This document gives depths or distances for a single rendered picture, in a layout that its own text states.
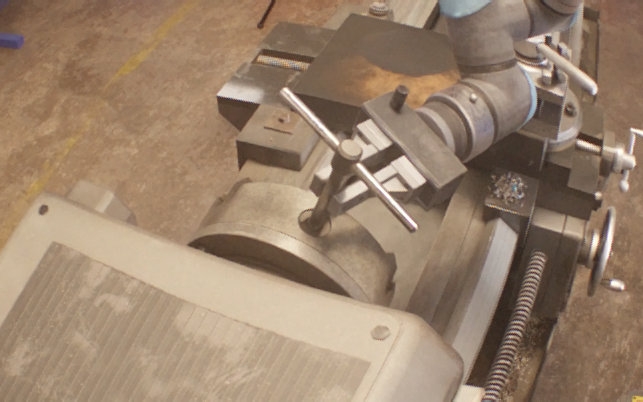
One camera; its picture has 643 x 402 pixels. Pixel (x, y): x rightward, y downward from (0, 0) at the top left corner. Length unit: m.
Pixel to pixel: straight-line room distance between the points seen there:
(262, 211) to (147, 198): 1.82
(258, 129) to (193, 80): 1.66
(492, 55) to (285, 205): 0.32
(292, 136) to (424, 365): 0.92
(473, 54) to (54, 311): 0.62
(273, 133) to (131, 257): 0.84
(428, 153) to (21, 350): 0.54
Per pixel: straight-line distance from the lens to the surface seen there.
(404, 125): 0.94
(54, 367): 0.68
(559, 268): 1.59
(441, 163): 0.93
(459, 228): 1.44
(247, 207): 0.95
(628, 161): 1.61
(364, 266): 0.94
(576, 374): 2.29
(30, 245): 0.79
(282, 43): 1.79
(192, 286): 0.71
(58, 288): 0.74
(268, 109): 1.60
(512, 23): 1.03
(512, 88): 1.03
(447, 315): 1.32
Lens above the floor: 1.88
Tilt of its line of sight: 44 degrees down
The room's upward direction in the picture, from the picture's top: 2 degrees counter-clockwise
